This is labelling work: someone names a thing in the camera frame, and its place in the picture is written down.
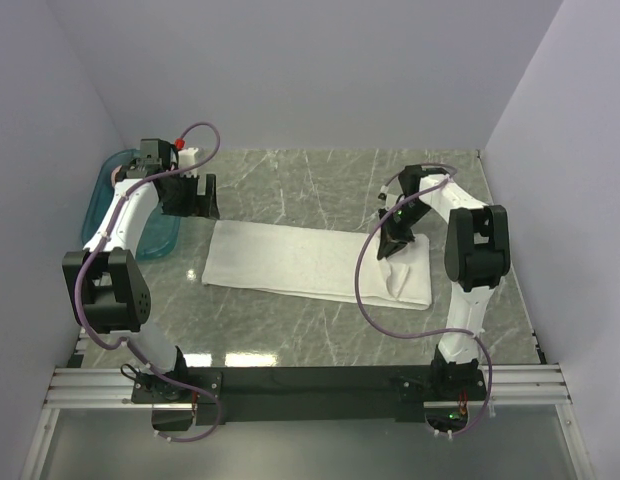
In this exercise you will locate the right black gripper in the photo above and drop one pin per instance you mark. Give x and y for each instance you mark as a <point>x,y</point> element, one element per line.
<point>391,240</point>

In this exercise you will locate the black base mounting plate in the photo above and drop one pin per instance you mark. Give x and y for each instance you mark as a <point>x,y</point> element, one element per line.
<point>268,394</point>

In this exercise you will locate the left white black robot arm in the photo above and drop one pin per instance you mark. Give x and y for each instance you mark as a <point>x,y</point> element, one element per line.
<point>108,292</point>

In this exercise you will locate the white towel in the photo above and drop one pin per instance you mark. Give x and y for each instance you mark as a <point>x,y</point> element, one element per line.
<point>317,264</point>

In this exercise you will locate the rolled pink towel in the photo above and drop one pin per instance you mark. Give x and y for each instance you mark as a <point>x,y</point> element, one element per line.
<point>117,175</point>

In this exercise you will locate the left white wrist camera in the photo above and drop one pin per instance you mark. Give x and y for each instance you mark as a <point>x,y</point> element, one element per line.
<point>188,158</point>

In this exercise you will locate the teal plastic tray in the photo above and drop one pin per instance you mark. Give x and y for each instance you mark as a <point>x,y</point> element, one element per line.
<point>160,233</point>

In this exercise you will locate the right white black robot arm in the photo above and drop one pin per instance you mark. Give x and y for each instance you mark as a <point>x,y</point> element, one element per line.
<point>476,257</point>

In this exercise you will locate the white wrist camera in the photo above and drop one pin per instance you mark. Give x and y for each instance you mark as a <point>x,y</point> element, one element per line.
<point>387,198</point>
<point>188,158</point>

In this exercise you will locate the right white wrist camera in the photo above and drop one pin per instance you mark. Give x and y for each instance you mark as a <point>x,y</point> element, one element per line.
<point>387,198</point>

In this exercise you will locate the aluminium rail frame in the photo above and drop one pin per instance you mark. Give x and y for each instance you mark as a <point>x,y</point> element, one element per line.
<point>93,432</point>

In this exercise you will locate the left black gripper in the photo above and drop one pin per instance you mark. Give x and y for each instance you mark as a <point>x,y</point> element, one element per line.
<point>198,204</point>

